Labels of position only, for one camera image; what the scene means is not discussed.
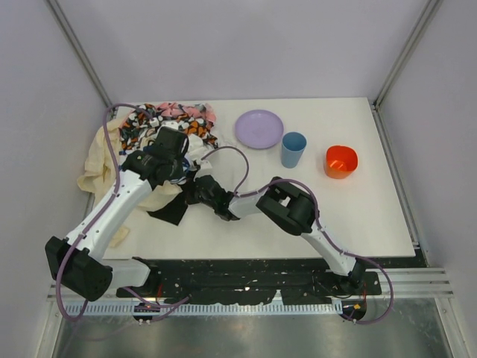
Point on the white slotted cable duct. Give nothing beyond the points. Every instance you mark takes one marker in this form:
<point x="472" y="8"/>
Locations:
<point x="274" y="308"/>

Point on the pink patterned cloth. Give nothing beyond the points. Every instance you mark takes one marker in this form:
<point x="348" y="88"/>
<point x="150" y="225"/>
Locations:
<point x="175" y="109"/>

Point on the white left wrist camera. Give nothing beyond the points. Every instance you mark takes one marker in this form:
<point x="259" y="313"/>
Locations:
<point x="158" y="122"/>

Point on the black orange patterned cloth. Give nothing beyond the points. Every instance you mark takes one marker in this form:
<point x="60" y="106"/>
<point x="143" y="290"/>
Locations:
<point x="135" y="130"/>

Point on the blue plastic cup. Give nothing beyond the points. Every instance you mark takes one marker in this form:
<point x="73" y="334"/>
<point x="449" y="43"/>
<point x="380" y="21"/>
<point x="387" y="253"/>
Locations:
<point x="293" y="146"/>

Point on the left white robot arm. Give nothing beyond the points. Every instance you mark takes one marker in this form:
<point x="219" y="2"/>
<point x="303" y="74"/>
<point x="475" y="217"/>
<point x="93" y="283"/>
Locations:
<point x="77" y="261"/>

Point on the purple plastic plate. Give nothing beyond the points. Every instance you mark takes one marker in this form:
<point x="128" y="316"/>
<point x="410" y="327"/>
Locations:
<point x="259" y="129"/>

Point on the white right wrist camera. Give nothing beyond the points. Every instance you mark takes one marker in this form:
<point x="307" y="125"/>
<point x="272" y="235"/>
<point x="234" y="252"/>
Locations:
<point x="203" y="167"/>

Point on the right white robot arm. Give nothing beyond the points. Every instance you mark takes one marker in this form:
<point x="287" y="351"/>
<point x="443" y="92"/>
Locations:
<point x="292" y="207"/>

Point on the cream yellow cloth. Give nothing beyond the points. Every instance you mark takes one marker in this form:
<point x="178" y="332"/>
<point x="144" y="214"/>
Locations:
<point x="99" y="174"/>

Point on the orange plastic cup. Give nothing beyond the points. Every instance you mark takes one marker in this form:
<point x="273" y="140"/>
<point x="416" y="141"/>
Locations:
<point x="340" y="161"/>

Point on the aluminium frame post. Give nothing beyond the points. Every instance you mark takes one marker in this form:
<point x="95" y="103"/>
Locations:
<point x="427" y="14"/>
<point x="73" y="40"/>

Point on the aluminium front rail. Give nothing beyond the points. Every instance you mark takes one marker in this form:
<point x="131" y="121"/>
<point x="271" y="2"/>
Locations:
<point x="428" y="283"/>

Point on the left aluminium frame post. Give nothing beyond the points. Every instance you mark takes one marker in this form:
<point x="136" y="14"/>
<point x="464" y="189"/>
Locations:
<point x="73" y="40"/>

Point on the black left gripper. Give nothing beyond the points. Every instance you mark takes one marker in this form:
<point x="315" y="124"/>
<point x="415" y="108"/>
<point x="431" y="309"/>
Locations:
<point x="182" y="168"/>

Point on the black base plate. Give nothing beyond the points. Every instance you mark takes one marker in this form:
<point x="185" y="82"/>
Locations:
<point x="241" y="266"/>

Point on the white thread scrap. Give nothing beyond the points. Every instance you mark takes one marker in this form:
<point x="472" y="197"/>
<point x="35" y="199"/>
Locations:
<point x="227" y="139"/>

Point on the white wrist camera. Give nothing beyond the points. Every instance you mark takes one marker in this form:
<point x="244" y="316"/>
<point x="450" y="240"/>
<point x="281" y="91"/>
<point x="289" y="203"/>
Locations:
<point x="203" y="167"/>
<point x="158" y="122"/>

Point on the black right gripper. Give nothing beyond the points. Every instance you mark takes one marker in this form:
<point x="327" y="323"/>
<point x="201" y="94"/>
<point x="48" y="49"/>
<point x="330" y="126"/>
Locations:
<point x="199" y="187"/>

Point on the right aluminium frame post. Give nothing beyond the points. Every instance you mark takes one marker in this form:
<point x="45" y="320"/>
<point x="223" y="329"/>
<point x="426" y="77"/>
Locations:
<point x="427" y="14"/>

